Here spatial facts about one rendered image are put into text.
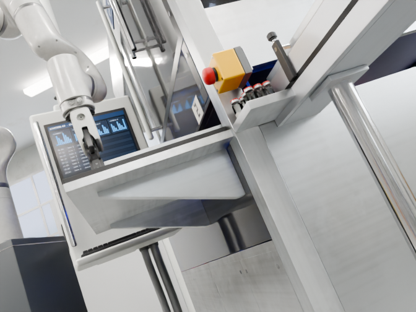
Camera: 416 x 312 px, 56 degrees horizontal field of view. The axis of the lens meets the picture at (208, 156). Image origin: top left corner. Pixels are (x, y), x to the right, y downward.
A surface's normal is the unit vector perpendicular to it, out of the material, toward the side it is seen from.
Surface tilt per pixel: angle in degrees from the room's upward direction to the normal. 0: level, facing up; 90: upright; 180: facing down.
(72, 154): 90
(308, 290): 90
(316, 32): 90
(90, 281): 90
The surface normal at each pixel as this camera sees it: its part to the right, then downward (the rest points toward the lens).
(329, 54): -0.91, 0.31
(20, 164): -0.21, -0.16
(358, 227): 0.17, -0.32
